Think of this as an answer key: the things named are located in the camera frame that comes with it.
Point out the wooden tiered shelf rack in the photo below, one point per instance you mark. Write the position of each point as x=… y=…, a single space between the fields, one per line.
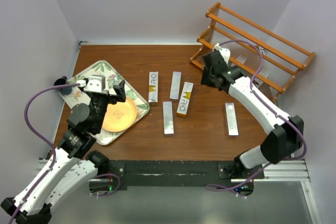
x=256 y=49

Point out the silver box far right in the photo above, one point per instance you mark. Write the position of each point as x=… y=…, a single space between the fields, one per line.
x=231 y=120

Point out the floral leaf pattern tray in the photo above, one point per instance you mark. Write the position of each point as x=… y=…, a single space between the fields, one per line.
x=112 y=77

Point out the orange round plate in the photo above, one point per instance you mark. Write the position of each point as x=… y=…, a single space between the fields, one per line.
x=120 y=116

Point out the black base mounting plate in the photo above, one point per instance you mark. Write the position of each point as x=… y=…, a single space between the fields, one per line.
x=213 y=175

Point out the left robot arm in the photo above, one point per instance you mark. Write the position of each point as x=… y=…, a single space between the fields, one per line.
x=72 y=162

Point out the aluminium frame rail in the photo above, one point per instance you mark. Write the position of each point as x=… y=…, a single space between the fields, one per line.
x=283 y=195

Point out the silver toothpaste box upper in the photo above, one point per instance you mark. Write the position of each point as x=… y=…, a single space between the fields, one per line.
x=175 y=85

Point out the dark blue mug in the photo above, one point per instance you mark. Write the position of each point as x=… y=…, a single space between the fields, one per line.
x=63 y=81

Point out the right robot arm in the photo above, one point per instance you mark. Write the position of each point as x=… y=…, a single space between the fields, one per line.
x=284 y=132

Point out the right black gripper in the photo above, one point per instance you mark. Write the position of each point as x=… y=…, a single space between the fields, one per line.
x=205 y=80

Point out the silver toothpaste box lower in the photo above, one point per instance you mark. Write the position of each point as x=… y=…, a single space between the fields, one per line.
x=168 y=118

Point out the silver gold R&O toothpaste box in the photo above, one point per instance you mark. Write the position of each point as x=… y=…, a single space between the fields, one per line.
x=153 y=88

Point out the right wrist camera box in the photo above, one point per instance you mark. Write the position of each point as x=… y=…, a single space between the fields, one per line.
x=224 y=52

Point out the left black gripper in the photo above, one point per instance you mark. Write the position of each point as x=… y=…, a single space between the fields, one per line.
x=120 y=96

